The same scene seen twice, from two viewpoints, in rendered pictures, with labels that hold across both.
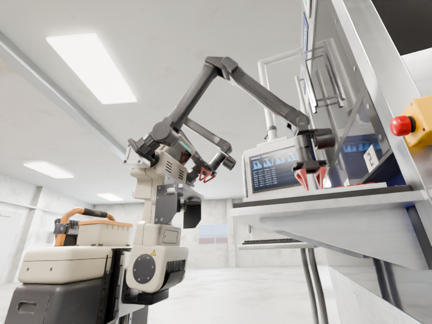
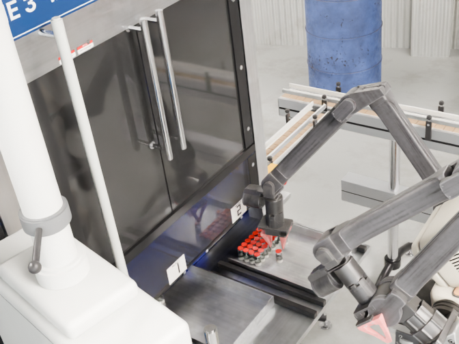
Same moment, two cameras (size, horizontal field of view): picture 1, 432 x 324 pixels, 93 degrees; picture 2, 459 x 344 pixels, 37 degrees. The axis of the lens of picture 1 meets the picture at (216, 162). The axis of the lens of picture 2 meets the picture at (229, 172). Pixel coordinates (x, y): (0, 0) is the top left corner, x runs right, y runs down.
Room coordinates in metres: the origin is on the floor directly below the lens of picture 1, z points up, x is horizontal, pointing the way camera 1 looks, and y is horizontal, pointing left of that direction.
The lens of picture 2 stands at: (2.36, 0.15, 2.39)
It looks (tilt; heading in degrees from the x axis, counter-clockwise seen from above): 33 degrees down; 200
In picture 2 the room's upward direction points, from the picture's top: 8 degrees counter-clockwise
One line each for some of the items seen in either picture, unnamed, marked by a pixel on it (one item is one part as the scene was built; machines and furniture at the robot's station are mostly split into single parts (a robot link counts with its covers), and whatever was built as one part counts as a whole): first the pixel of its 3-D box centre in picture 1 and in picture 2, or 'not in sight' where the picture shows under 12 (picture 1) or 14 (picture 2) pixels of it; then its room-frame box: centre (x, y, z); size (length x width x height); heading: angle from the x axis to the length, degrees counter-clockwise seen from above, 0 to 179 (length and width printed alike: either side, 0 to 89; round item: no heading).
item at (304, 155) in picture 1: (306, 159); (274, 218); (0.67, -0.32, 1.06); 0.10 x 0.07 x 0.07; 85
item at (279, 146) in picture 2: not in sight; (280, 148); (0.02, -0.45, 0.92); 0.69 x 0.15 x 0.16; 161
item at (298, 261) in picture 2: (306, 206); (292, 254); (0.65, -0.28, 0.90); 0.34 x 0.26 x 0.04; 70
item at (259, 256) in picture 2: not in sight; (270, 245); (0.62, -0.36, 0.90); 0.18 x 0.02 x 0.05; 160
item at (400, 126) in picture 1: (404, 125); not in sight; (0.35, -0.37, 0.99); 0.04 x 0.04 x 0.04; 71
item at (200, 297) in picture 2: not in sight; (205, 308); (0.93, -0.50, 0.90); 0.34 x 0.26 x 0.04; 71
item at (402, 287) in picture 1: (344, 254); not in sight; (1.39, -0.76, 0.73); 1.98 x 0.01 x 0.25; 161
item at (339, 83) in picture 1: (332, 62); (201, 91); (0.65, -0.51, 1.51); 0.43 x 0.01 x 0.59; 161
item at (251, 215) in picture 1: (319, 220); (255, 288); (0.79, -0.38, 0.87); 0.70 x 0.48 x 0.02; 161
